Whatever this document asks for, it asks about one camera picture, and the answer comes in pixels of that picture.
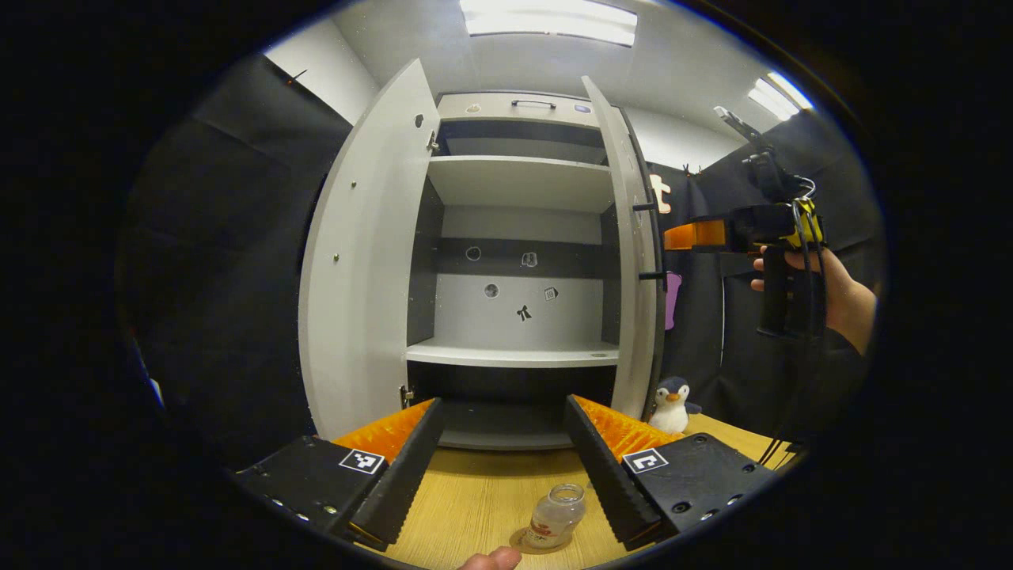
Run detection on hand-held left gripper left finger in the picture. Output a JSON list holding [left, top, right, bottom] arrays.
[[233, 397, 446, 553]]

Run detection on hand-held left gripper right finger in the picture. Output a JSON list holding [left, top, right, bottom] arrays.
[[563, 394, 780, 553]]

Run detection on clear plastic bottle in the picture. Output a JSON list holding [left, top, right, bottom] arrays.
[[526, 484, 587, 549]]

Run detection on white cabinet door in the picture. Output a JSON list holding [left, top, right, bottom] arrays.
[[582, 75, 667, 420], [298, 58, 441, 442]]

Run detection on white cabinet shelf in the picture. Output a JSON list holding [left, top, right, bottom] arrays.
[[427, 154, 615, 213], [405, 338, 620, 368]]

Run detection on white cabinet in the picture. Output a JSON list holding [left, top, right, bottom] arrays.
[[404, 91, 626, 452]]

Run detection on white cabinet drawer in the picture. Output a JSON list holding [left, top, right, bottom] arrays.
[[437, 93, 604, 129]]

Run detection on penguin plush toy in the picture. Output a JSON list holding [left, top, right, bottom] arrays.
[[647, 376, 703, 435]]

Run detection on small ceiling light panel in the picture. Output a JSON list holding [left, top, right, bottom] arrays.
[[748, 71, 814, 121]]

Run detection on large ceiling light panel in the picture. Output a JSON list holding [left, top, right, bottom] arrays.
[[461, 0, 639, 47]]

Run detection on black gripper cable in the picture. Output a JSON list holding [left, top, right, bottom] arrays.
[[760, 178, 828, 468]]

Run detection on black right door handle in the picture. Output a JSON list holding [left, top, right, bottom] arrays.
[[632, 202, 668, 282]]

